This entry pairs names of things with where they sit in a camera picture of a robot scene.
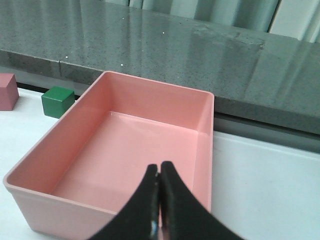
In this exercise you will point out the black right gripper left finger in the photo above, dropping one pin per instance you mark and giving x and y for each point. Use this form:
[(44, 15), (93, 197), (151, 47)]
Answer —
[(139, 218)]

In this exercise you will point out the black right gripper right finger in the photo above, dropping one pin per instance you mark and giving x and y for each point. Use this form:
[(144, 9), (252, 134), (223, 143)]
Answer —
[(183, 216)]

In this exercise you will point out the pink plastic bin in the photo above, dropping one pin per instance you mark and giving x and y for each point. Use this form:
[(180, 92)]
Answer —
[(87, 166)]

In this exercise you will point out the right green wooden cube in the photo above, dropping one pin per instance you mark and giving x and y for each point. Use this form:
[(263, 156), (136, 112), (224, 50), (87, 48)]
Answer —
[(56, 101)]

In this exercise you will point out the grey stone counter ledge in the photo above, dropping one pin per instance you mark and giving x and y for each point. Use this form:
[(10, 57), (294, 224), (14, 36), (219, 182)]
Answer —
[(254, 75)]

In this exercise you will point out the pink wooden cube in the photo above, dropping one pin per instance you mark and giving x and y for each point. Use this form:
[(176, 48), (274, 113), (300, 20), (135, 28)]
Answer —
[(8, 91)]

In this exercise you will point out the grey pleated curtain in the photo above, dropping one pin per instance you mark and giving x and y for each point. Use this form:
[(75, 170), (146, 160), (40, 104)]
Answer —
[(298, 19)]

